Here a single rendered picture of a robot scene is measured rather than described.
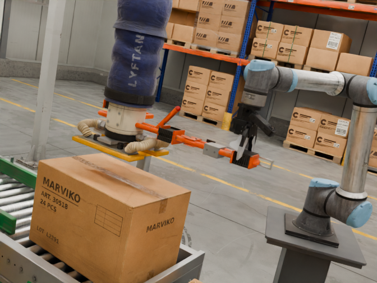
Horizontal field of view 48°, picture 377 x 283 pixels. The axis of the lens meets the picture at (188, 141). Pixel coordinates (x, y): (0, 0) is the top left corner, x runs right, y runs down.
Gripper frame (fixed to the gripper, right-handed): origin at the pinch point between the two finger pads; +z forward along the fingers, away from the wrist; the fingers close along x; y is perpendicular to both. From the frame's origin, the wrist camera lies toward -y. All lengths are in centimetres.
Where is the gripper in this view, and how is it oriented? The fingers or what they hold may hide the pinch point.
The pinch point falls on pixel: (244, 157)
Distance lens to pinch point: 163.4
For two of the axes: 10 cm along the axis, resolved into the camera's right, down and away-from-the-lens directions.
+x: -5.3, 0.7, -8.4
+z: -2.0, 9.6, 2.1
